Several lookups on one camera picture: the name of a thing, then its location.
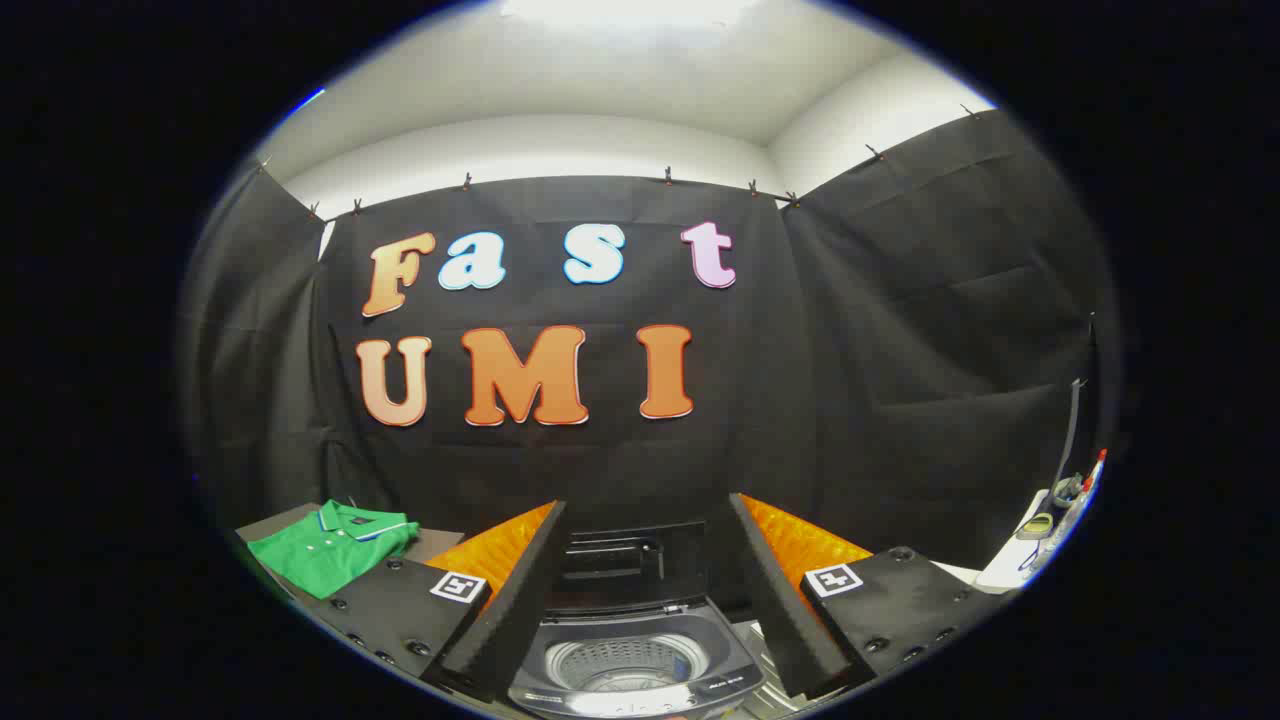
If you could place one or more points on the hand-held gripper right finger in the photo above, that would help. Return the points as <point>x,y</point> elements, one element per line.
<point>775,600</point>

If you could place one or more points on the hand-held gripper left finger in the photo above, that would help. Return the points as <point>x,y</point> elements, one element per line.
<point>520,600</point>

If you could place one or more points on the grey washing machine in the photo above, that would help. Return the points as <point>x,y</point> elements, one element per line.
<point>640,690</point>

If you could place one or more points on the green polo shirt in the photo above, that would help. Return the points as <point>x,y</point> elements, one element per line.
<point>320,550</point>

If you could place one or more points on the black backdrop cloth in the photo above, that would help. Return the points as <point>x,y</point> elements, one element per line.
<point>850,400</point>

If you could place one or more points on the small olive round object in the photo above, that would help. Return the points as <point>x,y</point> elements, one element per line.
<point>1035,526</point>

